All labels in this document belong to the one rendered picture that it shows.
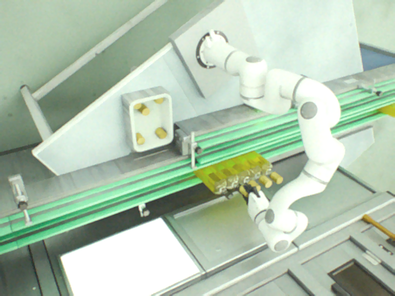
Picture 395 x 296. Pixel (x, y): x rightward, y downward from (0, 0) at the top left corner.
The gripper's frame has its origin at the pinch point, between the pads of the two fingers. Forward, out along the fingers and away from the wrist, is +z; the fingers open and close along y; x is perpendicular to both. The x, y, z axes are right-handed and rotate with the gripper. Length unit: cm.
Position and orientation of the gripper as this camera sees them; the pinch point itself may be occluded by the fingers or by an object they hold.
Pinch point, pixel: (247, 192)
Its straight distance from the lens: 146.8
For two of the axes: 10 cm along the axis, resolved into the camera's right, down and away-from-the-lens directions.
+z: -2.7, -5.0, 8.2
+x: -9.6, 1.3, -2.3
